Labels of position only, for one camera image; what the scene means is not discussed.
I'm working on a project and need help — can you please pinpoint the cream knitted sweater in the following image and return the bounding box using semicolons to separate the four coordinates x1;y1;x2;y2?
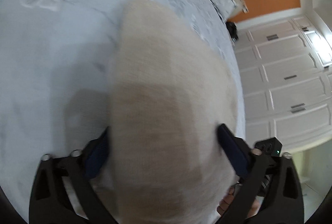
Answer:
106;0;239;223

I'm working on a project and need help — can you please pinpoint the person's right hand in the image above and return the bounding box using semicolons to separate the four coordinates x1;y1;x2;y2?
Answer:
216;186;260;219

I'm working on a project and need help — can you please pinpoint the white panelled wardrobe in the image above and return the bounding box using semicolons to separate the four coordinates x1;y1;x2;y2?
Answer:
234;15;331;153

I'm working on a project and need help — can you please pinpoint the black object on nightstand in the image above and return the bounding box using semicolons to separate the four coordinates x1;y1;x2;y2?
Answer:
226;21;239;42

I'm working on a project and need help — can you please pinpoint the grey butterfly bedspread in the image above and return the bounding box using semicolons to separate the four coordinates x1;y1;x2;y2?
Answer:
1;0;245;220

